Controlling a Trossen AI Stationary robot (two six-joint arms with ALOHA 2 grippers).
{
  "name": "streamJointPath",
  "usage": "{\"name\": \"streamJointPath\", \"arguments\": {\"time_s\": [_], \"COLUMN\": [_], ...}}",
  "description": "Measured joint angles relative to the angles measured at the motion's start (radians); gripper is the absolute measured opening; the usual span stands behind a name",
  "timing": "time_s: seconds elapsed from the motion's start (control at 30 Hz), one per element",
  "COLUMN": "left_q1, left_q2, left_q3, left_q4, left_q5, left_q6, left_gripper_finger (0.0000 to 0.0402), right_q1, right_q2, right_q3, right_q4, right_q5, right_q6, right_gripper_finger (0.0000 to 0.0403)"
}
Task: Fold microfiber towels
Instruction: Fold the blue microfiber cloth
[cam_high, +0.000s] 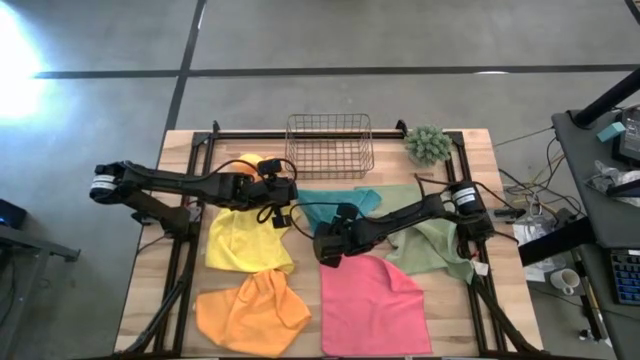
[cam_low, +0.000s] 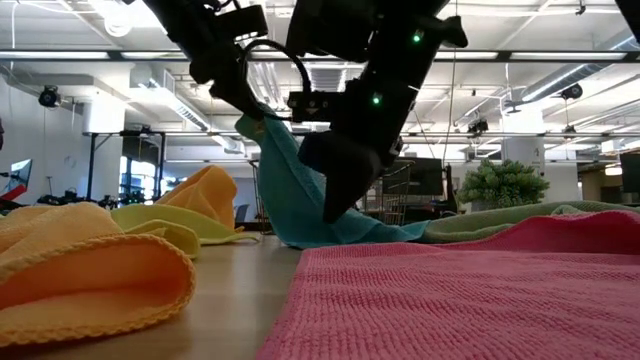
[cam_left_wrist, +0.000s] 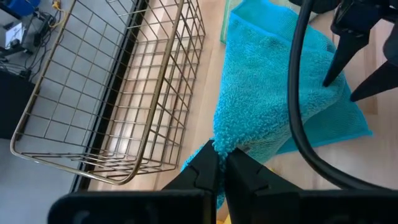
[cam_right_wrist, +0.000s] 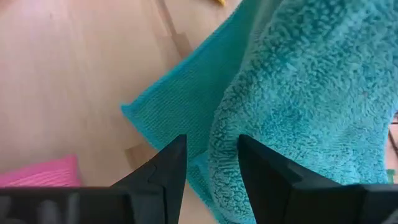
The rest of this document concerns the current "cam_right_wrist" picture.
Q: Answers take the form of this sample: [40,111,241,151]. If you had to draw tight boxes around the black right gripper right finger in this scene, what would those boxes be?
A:
[238,134,368,224]

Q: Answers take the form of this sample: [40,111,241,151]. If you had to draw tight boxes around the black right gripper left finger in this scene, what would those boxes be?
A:
[110,134,187,224]

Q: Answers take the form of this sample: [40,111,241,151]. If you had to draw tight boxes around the teal microfiber towel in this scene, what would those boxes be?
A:
[120,0,398,224]

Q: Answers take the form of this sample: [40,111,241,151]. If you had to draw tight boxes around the pink microfiber towel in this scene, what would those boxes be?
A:
[0,154,81,188]

